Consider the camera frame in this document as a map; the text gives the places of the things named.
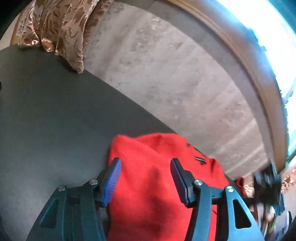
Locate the bright red fuzzy sweater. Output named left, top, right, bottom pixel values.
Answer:
left=107, top=133, right=228, bottom=240

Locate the cream white garment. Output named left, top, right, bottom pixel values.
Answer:
left=243, top=184, right=255, bottom=198

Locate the brown floral curtain right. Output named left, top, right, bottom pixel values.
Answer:
left=281, top=168, right=295, bottom=193

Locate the brown floral curtain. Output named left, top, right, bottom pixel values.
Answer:
left=281, top=168, right=295, bottom=193
left=16, top=0, right=113, bottom=74

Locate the dark red garment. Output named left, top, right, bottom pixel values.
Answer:
left=235, top=177, right=246, bottom=196

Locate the window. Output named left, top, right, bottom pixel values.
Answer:
left=219, top=1, right=295, bottom=158

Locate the brown floral curtain left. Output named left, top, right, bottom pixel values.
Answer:
left=16, top=0, right=113, bottom=74

